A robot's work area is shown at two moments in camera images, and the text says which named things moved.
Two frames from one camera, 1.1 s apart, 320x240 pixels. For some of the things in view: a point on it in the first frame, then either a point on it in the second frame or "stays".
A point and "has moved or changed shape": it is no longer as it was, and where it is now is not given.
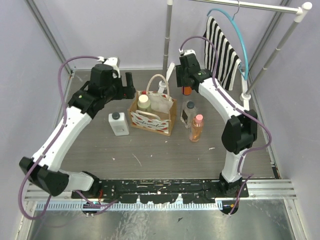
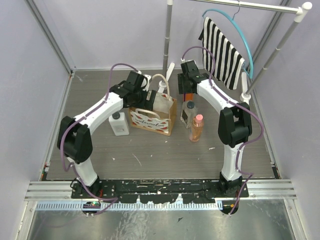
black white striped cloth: (229, 59) stays
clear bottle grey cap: (189, 111) stays
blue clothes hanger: (245, 76) → (241, 33)
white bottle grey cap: (118, 124) stays
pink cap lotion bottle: (197, 128) stays
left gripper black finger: (129, 80) → (149, 104)
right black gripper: (180, 81) stays
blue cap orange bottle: (186, 90) has moved or changed shape
